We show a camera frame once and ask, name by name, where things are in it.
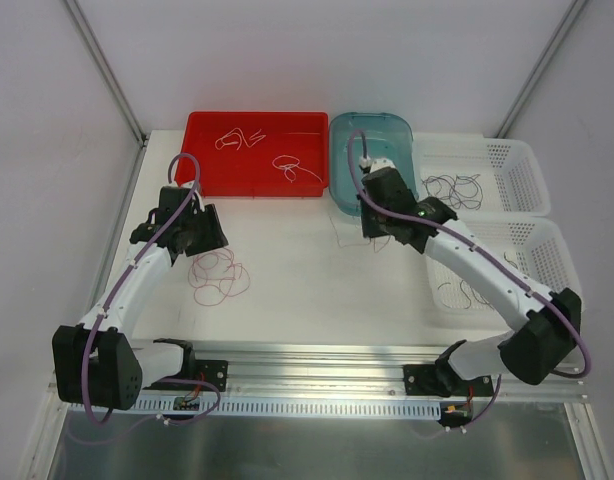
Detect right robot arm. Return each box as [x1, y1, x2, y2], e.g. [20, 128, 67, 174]
[353, 166, 586, 397]

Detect aluminium mounting rail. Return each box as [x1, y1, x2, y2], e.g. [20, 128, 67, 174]
[49, 342, 588, 404]

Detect brown wires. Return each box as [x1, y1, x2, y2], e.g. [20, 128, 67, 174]
[436, 252, 521, 311]

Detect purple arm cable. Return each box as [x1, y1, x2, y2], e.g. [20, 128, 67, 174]
[66, 153, 223, 445]
[347, 129, 592, 441]

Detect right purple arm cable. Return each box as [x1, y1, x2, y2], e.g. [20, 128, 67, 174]
[347, 129, 592, 441]

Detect purple wires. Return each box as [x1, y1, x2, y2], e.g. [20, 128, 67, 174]
[419, 172, 484, 211]

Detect aluminium frame post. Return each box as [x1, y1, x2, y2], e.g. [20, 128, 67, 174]
[60, 0, 148, 146]
[494, 0, 590, 138]

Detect pink wires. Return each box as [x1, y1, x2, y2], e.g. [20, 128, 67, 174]
[187, 209, 393, 307]

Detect white wires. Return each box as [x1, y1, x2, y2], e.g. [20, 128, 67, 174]
[215, 127, 324, 184]

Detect right aluminium frame post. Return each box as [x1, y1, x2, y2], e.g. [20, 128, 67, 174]
[494, 0, 590, 138]

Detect lower white perforated basket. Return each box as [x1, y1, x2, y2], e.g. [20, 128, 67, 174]
[426, 214, 583, 316]

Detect white slotted cable duct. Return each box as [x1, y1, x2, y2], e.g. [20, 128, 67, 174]
[128, 394, 441, 421]

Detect white perforated basket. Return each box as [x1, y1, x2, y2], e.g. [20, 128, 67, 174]
[413, 134, 551, 216]
[426, 214, 583, 316]

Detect teal translucent plastic bin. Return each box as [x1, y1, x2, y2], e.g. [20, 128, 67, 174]
[329, 112, 418, 217]

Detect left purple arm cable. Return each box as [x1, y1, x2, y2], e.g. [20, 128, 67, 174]
[66, 153, 223, 445]

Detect left aluminium frame post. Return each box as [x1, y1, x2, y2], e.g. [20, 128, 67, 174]
[60, 0, 148, 146]

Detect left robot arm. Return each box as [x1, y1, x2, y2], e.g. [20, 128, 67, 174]
[52, 186, 228, 410]

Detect upper white perforated basket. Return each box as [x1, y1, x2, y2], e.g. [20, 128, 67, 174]
[413, 134, 551, 216]

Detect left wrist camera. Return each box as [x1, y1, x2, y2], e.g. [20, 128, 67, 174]
[180, 181, 205, 211]

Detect red plastic bin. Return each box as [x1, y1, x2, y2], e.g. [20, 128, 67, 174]
[181, 111, 329, 198]

